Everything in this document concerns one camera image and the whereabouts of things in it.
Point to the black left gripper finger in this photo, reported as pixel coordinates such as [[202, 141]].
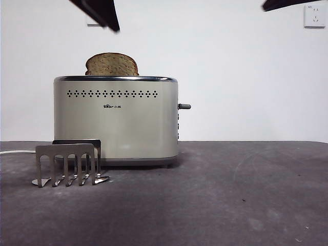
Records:
[[106, 12], [84, 9]]

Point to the white wall socket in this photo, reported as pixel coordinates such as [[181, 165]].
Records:
[[91, 24], [314, 17]]

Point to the stainless steel toast rack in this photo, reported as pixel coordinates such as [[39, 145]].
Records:
[[64, 150]]

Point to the grey toaster lever knob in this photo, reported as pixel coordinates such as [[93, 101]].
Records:
[[185, 106]]

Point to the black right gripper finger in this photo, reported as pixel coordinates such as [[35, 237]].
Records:
[[284, 4]]

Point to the brown-crusted bread slice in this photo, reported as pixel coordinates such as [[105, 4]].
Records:
[[112, 65]]

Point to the cream two-slot toaster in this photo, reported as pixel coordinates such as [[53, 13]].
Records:
[[128, 128]]

